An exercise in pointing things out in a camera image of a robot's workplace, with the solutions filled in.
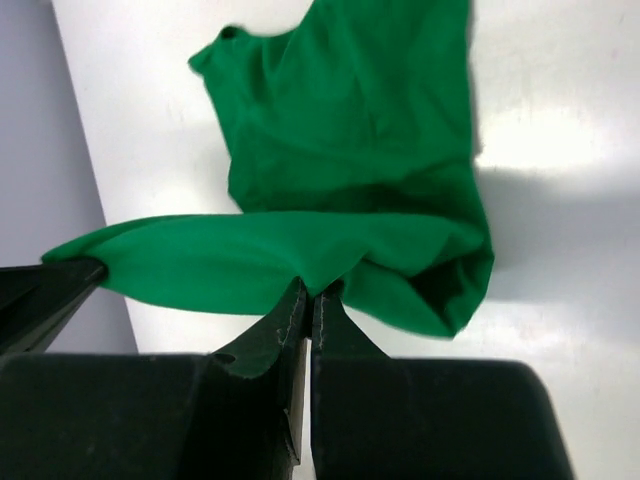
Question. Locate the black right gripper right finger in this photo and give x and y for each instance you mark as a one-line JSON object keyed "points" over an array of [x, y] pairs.
{"points": [[378, 417]]}

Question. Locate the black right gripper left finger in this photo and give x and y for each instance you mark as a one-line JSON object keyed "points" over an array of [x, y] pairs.
{"points": [[233, 414]]}

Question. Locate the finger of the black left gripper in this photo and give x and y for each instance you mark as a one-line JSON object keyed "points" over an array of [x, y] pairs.
{"points": [[37, 301]]}

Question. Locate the green t shirt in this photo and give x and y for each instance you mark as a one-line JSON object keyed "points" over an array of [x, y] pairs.
{"points": [[350, 141]]}

